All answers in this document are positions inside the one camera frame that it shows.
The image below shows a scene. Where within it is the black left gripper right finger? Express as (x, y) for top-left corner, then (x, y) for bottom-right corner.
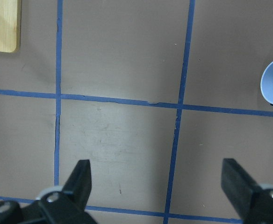
(221, 158), (273, 224)

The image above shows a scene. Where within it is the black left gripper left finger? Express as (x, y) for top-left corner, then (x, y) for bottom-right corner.
(0, 160), (97, 224)

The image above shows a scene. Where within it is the wooden mug stand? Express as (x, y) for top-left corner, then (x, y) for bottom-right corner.
(0, 0), (22, 53)

